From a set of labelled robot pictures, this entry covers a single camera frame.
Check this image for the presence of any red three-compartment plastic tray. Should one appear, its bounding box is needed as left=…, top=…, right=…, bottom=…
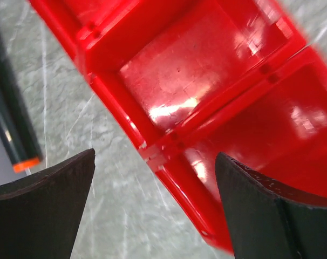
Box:
left=31, top=1, right=327, bottom=251

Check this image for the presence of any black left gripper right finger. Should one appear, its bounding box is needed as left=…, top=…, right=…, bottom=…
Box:
left=215, top=153, right=327, bottom=258

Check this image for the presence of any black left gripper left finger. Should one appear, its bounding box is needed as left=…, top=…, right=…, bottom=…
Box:
left=0, top=149, right=95, bottom=258

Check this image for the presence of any black marker with orange cap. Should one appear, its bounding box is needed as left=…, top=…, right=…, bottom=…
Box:
left=0, top=10, right=43, bottom=173

